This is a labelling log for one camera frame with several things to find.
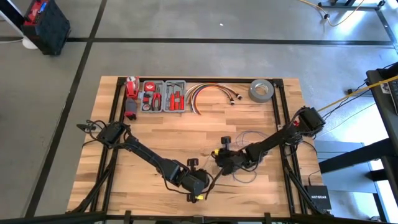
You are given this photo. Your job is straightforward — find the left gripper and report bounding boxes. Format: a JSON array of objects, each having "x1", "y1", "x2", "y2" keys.
[{"x1": 178, "y1": 157, "x2": 211, "y2": 203}]

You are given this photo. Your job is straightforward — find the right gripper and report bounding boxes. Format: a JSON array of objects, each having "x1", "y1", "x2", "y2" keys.
[{"x1": 211, "y1": 136, "x2": 251, "y2": 175}]

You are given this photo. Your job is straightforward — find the blue cord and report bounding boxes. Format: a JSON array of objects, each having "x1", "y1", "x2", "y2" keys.
[{"x1": 231, "y1": 129, "x2": 274, "y2": 184}]

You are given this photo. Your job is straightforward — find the grey open tool case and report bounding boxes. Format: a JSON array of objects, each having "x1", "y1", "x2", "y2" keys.
[{"x1": 139, "y1": 80, "x2": 187, "y2": 113}]

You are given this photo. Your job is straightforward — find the black Netgear router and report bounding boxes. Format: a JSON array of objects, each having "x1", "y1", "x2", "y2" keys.
[{"x1": 303, "y1": 185, "x2": 332, "y2": 211}]

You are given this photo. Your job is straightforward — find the black desk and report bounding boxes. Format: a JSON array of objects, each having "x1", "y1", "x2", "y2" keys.
[{"x1": 366, "y1": 62, "x2": 398, "y2": 200}]

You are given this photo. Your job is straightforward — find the black crate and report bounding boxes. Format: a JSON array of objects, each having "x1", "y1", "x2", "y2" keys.
[{"x1": 32, "y1": 0, "x2": 72, "y2": 56}]

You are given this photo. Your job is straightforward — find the light blue table stand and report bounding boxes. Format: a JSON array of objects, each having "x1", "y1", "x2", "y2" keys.
[{"x1": 0, "y1": 0, "x2": 39, "y2": 50}]

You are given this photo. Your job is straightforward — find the dark bin with red trim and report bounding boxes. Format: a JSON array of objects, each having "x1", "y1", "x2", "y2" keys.
[{"x1": 24, "y1": 0, "x2": 47, "y2": 26}]

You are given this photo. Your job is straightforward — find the multicoloured wire harness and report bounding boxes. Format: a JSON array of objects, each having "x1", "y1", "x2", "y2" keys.
[
  {"x1": 185, "y1": 82, "x2": 244, "y2": 108},
  {"x1": 190, "y1": 86, "x2": 236, "y2": 115}
]

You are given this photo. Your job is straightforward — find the grey duct tape roll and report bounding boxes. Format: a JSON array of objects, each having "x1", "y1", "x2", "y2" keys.
[{"x1": 248, "y1": 78, "x2": 275, "y2": 103}]

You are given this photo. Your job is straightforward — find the black metal table frame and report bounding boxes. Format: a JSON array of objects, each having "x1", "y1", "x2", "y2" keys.
[{"x1": 67, "y1": 77, "x2": 330, "y2": 224}]

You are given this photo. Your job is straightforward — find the red-handled pliers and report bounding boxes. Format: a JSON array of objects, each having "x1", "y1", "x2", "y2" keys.
[{"x1": 151, "y1": 92, "x2": 162, "y2": 110}]

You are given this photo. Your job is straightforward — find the yellow hanging cable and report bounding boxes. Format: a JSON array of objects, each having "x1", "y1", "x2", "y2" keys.
[{"x1": 317, "y1": 74, "x2": 398, "y2": 113}]

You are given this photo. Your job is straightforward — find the yellow floor cable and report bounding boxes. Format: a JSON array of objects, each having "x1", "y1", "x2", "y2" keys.
[{"x1": 298, "y1": 0, "x2": 365, "y2": 28}]

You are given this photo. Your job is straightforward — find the black floor stand frame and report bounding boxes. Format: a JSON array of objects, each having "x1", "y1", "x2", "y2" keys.
[{"x1": 317, "y1": 0, "x2": 398, "y2": 43}]

